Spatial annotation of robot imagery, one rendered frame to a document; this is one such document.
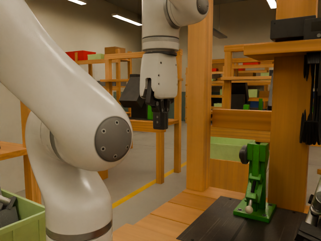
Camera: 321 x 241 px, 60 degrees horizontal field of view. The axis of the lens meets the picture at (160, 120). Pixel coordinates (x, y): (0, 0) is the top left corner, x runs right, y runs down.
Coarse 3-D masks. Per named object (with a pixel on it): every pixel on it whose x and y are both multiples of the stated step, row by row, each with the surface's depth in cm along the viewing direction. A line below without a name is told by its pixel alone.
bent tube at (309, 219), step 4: (320, 180) 87; (320, 184) 87; (316, 188) 87; (320, 188) 86; (316, 192) 86; (312, 200) 85; (308, 212) 83; (308, 216) 82; (312, 216) 81; (308, 220) 81; (312, 220) 80; (316, 220) 80; (312, 224) 80; (316, 224) 80
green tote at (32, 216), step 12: (24, 204) 105; (36, 204) 100; (24, 216) 105; (36, 216) 92; (0, 228) 83; (12, 228) 85; (24, 228) 89; (36, 228) 92; (0, 240) 83; (12, 240) 86; (24, 240) 89; (36, 240) 93
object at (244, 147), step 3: (243, 147) 106; (246, 147) 106; (240, 150) 108; (243, 150) 105; (246, 150) 105; (240, 153) 106; (243, 153) 105; (246, 153) 106; (240, 156) 106; (243, 156) 105; (240, 159) 106; (243, 159) 105; (246, 159) 106; (243, 162) 106; (246, 162) 106
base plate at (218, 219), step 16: (208, 208) 111; (224, 208) 111; (192, 224) 98; (208, 224) 98; (224, 224) 98; (240, 224) 98; (256, 224) 98; (272, 224) 98; (288, 224) 98; (192, 240) 88; (208, 240) 88; (224, 240) 88; (240, 240) 88; (256, 240) 88; (272, 240) 88; (288, 240) 88
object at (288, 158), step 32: (288, 0) 107; (192, 32) 129; (192, 64) 130; (288, 64) 109; (192, 96) 132; (288, 96) 110; (192, 128) 134; (288, 128) 111; (192, 160) 135; (288, 160) 112; (288, 192) 114
